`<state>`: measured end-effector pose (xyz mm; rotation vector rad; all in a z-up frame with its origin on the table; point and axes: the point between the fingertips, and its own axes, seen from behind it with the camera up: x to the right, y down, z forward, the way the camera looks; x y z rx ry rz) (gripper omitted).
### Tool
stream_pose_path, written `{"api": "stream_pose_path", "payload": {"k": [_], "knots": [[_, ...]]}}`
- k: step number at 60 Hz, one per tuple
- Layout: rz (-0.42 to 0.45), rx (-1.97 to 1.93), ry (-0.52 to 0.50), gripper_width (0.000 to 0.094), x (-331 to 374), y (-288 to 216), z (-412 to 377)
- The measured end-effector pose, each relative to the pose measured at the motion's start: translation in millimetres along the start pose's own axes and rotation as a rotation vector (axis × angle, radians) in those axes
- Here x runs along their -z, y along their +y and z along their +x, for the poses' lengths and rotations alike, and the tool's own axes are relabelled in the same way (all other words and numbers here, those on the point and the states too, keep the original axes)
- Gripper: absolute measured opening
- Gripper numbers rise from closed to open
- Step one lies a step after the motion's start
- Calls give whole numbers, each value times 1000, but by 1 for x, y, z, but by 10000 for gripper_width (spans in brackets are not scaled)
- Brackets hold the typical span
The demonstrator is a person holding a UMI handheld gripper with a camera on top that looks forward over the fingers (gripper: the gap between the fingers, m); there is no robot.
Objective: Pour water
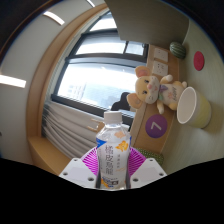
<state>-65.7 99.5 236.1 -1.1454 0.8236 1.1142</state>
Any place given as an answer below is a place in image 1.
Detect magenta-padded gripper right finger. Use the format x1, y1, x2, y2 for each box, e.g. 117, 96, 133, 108
127, 147, 168, 190

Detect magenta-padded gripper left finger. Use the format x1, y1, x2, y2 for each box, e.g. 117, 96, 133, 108
59, 147, 101, 190

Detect clear drink bottle white cap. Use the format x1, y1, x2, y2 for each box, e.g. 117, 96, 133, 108
95, 110, 132, 191

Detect grey pleated curtain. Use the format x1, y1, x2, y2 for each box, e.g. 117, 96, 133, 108
41, 99, 108, 159

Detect purple round number sticker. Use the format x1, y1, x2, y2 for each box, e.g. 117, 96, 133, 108
145, 113, 168, 139

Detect black horse figurine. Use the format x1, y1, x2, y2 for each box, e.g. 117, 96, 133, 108
110, 91, 132, 112

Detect pale yellow cup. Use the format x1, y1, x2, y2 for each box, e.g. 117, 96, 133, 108
176, 86, 212, 129

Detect cream plush mouse toy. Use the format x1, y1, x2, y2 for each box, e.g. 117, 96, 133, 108
125, 65, 188, 115

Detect dark framed window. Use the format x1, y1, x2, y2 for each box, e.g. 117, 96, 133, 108
49, 11, 150, 126

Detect flat round red coaster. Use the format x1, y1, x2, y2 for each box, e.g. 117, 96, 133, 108
193, 50, 206, 72

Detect small round green cactus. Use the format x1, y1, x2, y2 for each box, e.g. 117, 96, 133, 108
169, 41, 187, 60

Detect grey-green desk partition panel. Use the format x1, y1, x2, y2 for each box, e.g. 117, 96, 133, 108
104, 0, 190, 52

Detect ceiling light strips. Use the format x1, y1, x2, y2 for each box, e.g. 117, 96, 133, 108
0, 0, 96, 89

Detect white wall socket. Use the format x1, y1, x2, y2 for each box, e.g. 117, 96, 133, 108
152, 47, 169, 63
151, 59, 169, 77

